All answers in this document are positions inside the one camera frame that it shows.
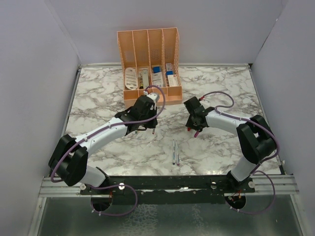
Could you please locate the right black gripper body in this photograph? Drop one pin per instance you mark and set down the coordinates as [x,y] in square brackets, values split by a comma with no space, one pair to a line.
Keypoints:
[192,123]

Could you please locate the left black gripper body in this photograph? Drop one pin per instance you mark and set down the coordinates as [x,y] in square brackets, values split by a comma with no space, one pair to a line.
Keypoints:
[152,113]

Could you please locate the blue whiteboard marker pen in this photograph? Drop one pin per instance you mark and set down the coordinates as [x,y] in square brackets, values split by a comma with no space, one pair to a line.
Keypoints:
[173,153]

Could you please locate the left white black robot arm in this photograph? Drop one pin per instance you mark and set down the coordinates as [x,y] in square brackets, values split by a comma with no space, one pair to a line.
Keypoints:
[70,157]

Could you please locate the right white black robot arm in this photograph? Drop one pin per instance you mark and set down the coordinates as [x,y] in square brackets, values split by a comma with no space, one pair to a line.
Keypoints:
[255,137]

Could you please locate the purple whiteboard marker pen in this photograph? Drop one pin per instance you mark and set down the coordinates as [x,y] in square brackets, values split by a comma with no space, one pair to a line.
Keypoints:
[177,153]

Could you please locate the grey stapler tool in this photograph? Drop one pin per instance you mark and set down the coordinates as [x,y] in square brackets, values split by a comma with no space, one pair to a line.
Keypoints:
[145,78]

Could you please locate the white blue box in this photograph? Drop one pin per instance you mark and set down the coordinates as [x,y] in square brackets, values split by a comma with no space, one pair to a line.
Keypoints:
[157,77]

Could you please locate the white oval package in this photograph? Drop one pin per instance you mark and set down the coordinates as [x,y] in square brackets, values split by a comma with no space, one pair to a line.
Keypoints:
[131,79]

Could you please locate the white red box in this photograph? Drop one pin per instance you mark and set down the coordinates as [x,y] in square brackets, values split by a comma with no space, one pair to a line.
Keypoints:
[171,75]

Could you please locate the peach desk organizer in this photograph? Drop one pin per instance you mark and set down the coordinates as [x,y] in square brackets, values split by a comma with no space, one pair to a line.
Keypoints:
[141,49]

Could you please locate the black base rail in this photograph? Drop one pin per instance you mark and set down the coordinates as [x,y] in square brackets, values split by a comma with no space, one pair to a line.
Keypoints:
[168,190]

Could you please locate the aluminium frame rail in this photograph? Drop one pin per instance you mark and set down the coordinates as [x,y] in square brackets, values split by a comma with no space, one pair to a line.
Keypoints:
[49,189]

